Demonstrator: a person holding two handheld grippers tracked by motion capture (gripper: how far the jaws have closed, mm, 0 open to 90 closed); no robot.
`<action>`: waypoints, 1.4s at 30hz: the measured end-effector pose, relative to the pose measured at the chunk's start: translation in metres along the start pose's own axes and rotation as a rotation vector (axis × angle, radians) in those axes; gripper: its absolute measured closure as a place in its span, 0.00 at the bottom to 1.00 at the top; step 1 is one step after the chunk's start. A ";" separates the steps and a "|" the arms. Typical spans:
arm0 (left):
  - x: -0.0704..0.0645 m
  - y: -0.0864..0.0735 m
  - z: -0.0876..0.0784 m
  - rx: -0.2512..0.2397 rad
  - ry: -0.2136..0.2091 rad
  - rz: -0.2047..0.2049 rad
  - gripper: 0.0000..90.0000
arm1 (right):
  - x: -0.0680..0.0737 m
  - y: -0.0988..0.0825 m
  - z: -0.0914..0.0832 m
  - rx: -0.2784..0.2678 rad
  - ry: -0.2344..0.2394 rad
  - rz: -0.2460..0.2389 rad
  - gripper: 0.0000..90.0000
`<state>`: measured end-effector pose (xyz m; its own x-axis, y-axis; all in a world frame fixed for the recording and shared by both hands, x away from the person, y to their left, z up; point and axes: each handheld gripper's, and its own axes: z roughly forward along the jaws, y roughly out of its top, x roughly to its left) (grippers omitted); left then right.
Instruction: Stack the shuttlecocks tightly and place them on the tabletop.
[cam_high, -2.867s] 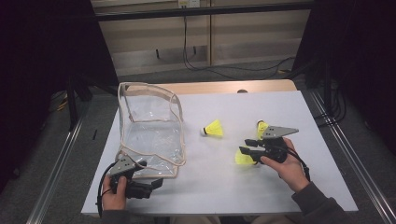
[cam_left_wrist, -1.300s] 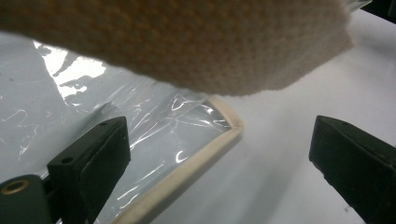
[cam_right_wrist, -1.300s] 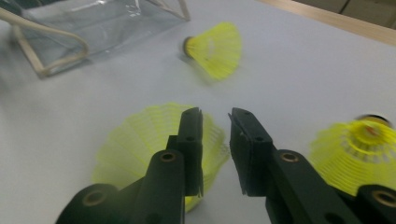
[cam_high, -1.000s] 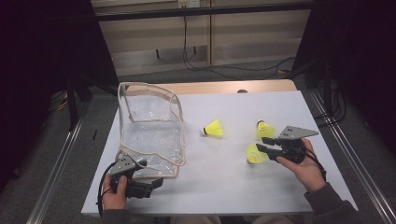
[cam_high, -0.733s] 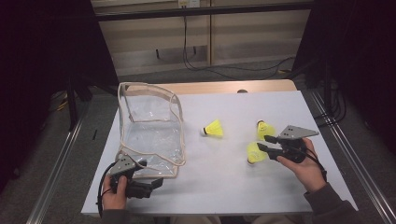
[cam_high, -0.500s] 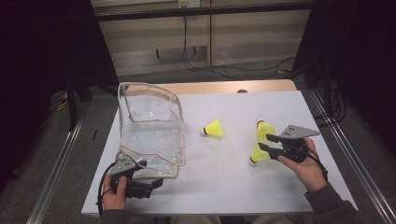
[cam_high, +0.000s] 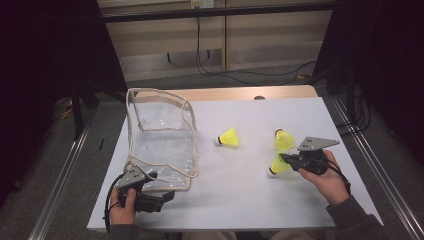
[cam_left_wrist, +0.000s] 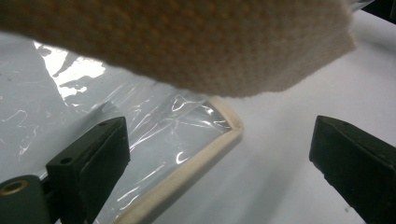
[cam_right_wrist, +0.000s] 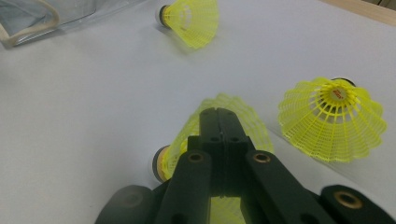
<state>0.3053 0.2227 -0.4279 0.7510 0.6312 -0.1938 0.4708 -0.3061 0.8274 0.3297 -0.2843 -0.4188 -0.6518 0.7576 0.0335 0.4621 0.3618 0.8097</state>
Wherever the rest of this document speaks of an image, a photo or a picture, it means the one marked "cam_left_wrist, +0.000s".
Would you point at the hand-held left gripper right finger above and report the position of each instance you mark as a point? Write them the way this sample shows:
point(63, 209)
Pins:
point(358, 161)

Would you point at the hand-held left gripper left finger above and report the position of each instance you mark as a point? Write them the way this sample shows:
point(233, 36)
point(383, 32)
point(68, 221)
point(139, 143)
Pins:
point(90, 161)

